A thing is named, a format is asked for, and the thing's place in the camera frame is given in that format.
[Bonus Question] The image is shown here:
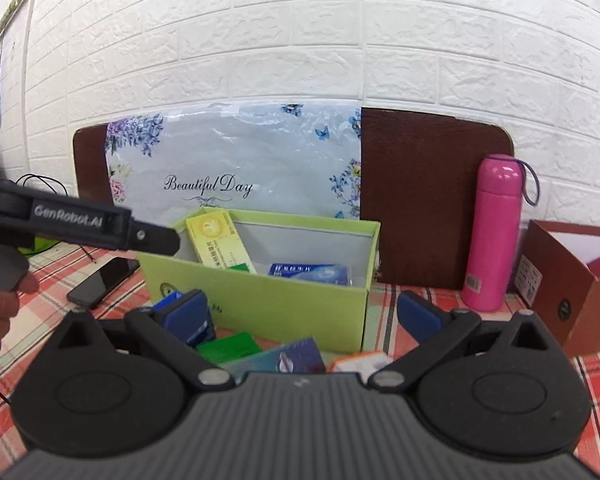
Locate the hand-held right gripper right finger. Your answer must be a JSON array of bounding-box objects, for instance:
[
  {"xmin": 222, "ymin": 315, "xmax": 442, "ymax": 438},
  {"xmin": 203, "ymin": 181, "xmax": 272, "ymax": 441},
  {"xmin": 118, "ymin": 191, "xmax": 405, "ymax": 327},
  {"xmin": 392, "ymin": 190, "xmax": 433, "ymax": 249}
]
[{"xmin": 366, "ymin": 290, "xmax": 553, "ymax": 392}]

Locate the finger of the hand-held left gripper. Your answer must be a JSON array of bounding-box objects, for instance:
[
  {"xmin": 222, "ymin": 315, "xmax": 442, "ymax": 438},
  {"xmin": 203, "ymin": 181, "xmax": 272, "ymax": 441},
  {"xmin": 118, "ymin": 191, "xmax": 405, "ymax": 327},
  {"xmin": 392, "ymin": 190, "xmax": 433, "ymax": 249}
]
[{"xmin": 125, "ymin": 220, "xmax": 181, "ymax": 256}]

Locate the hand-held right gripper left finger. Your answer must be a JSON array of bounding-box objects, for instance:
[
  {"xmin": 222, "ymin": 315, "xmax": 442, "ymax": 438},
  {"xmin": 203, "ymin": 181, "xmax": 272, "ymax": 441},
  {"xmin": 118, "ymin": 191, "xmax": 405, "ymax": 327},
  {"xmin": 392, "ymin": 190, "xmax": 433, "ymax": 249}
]
[{"xmin": 55, "ymin": 289, "xmax": 236, "ymax": 392}]

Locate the white-orange medicine box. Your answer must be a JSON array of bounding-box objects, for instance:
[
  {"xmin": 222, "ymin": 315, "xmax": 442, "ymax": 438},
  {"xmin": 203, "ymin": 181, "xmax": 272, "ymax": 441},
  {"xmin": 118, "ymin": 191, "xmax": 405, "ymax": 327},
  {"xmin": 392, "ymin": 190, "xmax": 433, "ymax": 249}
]
[{"xmin": 328, "ymin": 351, "xmax": 393, "ymax": 375}]

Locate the green cardboard box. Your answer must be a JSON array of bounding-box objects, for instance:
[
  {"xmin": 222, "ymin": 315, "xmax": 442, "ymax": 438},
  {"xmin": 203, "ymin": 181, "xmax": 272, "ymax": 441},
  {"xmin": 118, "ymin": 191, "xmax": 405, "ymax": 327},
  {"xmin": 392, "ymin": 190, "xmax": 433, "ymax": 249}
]
[{"xmin": 137, "ymin": 207, "xmax": 381, "ymax": 353}]

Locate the plaid tablecloth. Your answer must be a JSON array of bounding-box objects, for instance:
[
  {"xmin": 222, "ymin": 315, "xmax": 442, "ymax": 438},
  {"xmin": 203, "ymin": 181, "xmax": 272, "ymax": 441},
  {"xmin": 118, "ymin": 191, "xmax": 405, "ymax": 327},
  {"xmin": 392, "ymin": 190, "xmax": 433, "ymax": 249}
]
[{"xmin": 0, "ymin": 247, "xmax": 600, "ymax": 476}]

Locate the small blue box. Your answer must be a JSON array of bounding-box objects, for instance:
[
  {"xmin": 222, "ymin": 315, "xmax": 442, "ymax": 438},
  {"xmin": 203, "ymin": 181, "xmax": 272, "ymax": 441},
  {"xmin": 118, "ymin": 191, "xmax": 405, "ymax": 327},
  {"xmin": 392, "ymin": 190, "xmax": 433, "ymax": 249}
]
[{"xmin": 152, "ymin": 292, "xmax": 216, "ymax": 346}]

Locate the green plastic tray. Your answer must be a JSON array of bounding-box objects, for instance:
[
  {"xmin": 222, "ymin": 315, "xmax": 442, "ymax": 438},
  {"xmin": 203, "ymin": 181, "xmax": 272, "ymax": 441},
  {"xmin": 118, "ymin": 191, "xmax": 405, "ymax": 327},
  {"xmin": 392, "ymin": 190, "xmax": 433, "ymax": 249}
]
[{"xmin": 30, "ymin": 237, "xmax": 61, "ymax": 256}]

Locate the small green box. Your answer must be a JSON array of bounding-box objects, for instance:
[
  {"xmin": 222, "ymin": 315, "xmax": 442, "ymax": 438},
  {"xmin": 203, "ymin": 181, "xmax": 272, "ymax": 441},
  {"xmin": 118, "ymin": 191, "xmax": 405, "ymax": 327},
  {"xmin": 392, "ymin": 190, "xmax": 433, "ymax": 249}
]
[{"xmin": 197, "ymin": 332, "xmax": 261, "ymax": 366}]

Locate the yellow-green medicine box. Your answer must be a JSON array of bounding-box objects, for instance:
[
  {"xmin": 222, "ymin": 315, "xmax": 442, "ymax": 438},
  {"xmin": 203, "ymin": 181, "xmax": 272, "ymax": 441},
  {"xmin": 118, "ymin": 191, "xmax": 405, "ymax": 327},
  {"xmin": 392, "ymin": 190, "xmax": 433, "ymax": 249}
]
[{"xmin": 186, "ymin": 210, "xmax": 257, "ymax": 275}]

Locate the black smartphone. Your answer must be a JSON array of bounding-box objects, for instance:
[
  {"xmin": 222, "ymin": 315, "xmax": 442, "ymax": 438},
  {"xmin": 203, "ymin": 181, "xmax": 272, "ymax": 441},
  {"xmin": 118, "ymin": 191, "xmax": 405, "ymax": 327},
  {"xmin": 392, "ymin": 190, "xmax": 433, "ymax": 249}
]
[{"xmin": 67, "ymin": 256, "xmax": 141, "ymax": 309}]

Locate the blue-white medicine box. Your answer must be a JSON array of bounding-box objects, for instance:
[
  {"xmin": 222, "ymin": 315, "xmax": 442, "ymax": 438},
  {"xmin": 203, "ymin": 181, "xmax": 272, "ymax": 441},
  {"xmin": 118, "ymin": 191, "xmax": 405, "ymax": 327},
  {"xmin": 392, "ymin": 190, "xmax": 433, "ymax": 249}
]
[{"xmin": 268, "ymin": 262, "xmax": 353, "ymax": 288}]

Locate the teal medicine box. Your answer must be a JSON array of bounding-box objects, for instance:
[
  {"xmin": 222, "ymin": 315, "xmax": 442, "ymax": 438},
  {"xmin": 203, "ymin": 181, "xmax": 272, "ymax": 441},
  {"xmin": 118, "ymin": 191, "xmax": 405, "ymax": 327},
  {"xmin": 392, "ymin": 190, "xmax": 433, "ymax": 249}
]
[{"xmin": 225, "ymin": 337, "xmax": 328, "ymax": 376}]

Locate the floral plastic bag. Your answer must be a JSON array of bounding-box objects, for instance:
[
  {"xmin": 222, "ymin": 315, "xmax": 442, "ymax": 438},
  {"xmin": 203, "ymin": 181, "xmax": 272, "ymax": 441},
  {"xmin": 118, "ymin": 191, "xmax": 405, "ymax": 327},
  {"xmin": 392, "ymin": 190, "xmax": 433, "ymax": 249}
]
[{"xmin": 105, "ymin": 102, "xmax": 363, "ymax": 221}]

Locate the pink thermos bottle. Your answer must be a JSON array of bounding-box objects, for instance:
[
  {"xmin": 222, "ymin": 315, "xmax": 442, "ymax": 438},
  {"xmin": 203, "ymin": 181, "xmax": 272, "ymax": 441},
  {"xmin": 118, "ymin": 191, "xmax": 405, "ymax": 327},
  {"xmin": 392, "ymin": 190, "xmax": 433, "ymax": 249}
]
[{"xmin": 461, "ymin": 154, "xmax": 541, "ymax": 311}]

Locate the brown leather board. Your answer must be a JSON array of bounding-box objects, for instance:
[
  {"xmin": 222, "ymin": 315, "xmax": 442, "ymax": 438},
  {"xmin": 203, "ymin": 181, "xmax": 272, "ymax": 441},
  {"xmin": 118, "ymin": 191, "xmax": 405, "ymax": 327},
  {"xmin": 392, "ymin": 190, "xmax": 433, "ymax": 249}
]
[{"xmin": 72, "ymin": 107, "xmax": 513, "ymax": 291}]

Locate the brown cardboard box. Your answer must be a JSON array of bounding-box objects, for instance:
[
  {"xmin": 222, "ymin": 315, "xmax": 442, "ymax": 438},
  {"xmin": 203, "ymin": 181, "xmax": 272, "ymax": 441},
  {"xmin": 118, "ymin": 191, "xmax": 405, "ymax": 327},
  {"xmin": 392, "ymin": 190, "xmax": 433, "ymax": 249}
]
[{"xmin": 512, "ymin": 220, "xmax": 600, "ymax": 358}]

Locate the black cable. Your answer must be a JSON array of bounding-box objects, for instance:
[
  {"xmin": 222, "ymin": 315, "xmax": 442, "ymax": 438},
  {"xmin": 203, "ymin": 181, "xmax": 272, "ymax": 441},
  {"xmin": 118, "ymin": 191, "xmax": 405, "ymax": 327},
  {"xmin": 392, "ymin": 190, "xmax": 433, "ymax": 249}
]
[{"xmin": 17, "ymin": 174, "xmax": 98, "ymax": 263}]

